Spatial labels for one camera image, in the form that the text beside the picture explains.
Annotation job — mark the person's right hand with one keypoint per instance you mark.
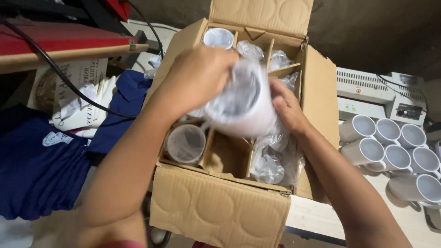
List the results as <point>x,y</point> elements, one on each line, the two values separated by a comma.
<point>289,110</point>

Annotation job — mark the person's left hand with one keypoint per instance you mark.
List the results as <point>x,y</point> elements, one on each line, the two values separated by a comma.
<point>193,79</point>

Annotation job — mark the person's left fingers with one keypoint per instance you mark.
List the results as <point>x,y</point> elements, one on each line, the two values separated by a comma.
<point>224,60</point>

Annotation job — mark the plastic-wrapped white mug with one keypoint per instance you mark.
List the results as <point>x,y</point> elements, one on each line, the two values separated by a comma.
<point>241,103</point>

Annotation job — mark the unwrapped white mug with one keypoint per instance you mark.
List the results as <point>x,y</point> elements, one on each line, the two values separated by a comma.
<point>218,38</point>

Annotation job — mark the small white plastic scrap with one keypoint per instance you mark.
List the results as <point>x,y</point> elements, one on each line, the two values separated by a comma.
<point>154,65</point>

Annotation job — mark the white mug in clear bag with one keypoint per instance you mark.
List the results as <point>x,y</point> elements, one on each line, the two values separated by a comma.
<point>186,144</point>

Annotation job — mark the cardboard divider insert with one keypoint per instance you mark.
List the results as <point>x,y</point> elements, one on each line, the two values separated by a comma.
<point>227,155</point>

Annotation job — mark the large crumpled clear plastic bag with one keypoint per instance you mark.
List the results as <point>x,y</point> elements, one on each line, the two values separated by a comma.
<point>272,162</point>

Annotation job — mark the plain blue shirt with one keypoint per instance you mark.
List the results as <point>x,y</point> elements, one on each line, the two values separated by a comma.
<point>120,113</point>

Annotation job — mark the white laminator machine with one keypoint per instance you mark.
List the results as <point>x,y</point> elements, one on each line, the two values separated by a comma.
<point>368,93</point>

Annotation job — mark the stack of white printed cloths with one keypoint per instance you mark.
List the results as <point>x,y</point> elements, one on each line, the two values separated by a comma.
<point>79,93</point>

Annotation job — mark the brown cardboard box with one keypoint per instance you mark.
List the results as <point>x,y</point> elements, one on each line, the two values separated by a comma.
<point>220,210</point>

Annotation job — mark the red heat press machine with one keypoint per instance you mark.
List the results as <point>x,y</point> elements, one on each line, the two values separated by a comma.
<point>51,38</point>

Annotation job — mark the group of white mugs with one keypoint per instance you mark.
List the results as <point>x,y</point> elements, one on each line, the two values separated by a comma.
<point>396,155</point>

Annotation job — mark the person's pink garment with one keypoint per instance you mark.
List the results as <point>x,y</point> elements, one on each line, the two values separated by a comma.
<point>124,244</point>

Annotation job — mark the blue shirt with white badge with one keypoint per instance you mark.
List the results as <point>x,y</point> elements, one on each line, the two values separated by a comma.
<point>34,165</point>

